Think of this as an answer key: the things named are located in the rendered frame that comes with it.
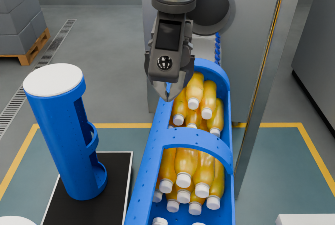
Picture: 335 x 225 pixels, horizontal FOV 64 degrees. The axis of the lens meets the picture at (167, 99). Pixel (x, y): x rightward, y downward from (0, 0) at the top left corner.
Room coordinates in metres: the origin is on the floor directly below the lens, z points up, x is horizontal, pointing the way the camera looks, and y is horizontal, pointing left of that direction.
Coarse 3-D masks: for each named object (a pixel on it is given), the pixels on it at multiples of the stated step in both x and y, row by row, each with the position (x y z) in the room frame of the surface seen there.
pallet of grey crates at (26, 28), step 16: (0, 0) 2.87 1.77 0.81; (16, 0) 3.10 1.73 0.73; (32, 0) 3.49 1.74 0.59; (0, 16) 2.88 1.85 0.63; (16, 16) 2.99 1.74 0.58; (32, 16) 3.36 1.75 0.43; (0, 32) 2.88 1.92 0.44; (16, 32) 2.88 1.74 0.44; (32, 32) 3.21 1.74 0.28; (48, 32) 3.64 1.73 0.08; (0, 48) 2.87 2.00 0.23; (16, 48) 2.88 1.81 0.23; (32, 48) 3.07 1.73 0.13
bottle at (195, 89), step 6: (198, 72) 0.93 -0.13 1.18; (192, 78) 0.88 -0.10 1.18; (198, 78) 0.88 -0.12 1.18; (192, 84) 0.84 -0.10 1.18; (198, 84) 0.84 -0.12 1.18; (186, 90) 0.83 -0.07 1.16; (192, 90) 0.80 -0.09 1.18; (198, 90) 0.81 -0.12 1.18; (186, 96) 0.80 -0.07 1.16; (192, 96) 0.78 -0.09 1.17; (198, 96) 0.78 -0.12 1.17; (198, 102) 0.77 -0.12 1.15
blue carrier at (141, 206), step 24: (216, 72) 0.88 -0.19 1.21; (168, 120) 0.60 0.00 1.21; (168, 144) 0.50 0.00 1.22; (192, 144) 0.49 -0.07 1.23; (216, 144) 0.51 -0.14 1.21; (144, 168) 0.45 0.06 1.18; (144, 192) 0.36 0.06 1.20; (144, 216) 0.30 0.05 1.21; (168, 216) 0.43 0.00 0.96; (192, 216) 0.43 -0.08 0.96; (216, 216) 0.40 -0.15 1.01
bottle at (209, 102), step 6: (204, 84) 0.90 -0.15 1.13; (210, 84) 0.90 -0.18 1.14; (204, 90) 0.86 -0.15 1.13; (210, 90) 0.86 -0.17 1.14; (216, 90) 0.89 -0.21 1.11; (204, 96) 0.82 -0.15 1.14; (210, 96) 0.82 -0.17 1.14; (216, 96) 0.85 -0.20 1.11; (204, 102) 0.79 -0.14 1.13; (210, 102) 0.79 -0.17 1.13; (204, 108) 0.76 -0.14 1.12; (210, 108) 0.77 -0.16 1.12
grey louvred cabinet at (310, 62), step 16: (320, 0) 2.57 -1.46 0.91; (320, 16) 2.47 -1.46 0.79; (304, 32) 2.65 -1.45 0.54; (320, 32) 2.38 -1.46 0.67; (304, 48) 2.55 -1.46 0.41; (320, 48) 2.28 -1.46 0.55; (304, 64) 2.44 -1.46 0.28; (320, 64) 2.19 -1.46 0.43; (304, 80) 2.33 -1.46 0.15; (320, 80) 2.09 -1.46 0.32; (320, 96) 2.00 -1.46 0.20; (320, 112) 1.95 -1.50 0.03
